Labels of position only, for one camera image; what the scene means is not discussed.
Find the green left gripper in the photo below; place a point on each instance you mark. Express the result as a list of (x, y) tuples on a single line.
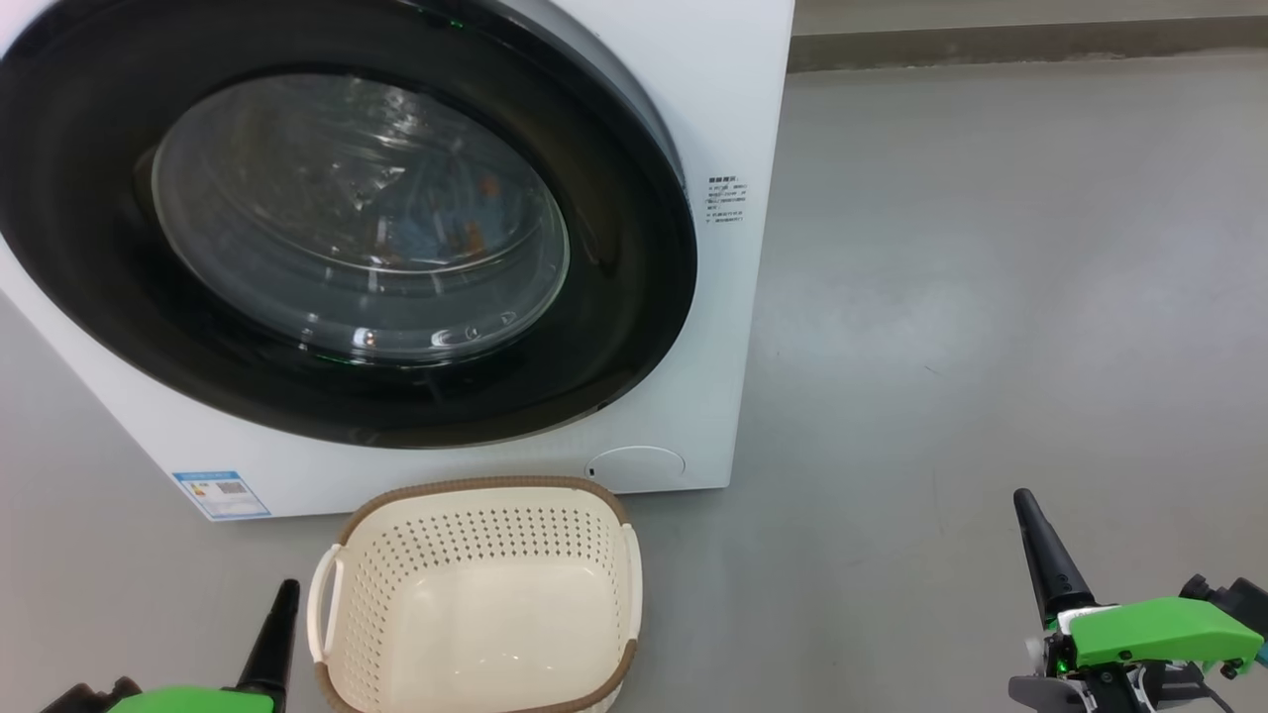
[(188, 701)]

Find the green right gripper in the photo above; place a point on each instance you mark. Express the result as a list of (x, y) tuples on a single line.
[(1149, 634)]

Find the blue bear-print garment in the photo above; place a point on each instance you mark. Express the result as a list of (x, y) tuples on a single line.
[(456, 223)]

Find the black round glass washer door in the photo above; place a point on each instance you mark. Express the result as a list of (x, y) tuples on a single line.
[(614, 297)]

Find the white front-load washing machine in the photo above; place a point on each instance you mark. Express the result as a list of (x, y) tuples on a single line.
[(723, 347)]

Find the washing machine steel drum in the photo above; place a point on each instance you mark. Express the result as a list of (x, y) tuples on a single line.
[(297, 198)]

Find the blue energy label sticker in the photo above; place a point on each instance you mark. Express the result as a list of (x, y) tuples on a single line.
[(221, 495)]

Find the cream perforated laundry basket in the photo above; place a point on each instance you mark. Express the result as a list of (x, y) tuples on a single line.
[(475, 535)]

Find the round white filter cover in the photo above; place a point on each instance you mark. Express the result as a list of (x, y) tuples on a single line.
[(639, 465)]

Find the printed warning text label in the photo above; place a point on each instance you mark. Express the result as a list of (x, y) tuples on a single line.
[(726, 201)]

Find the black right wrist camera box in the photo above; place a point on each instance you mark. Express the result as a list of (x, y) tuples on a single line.
[(1233, 597)]

